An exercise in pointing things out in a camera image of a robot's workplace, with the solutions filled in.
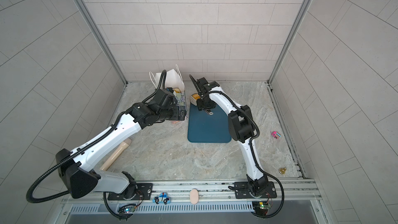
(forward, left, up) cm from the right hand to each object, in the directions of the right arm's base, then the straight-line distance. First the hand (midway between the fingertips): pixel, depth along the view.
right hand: (202, 108), depth 96 cm
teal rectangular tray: (-10, -3, -5) cm, 12 cm away
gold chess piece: (-38, -37, -5) cm, 53 cm away
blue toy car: (-46, +20, -3) cm, 50 cm away
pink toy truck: (-20, -41, -3) cm, 45 cm away
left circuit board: (-49, +34, -1) cm, 59 cm away
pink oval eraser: (-46, +6, -4) cm, 46 cm away
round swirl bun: (+10, +4, +1) cm, 11 cm away
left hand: (-13, +9, +16) cm, 23 cm away
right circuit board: (-52, -24, -7) cm, 57 cm away
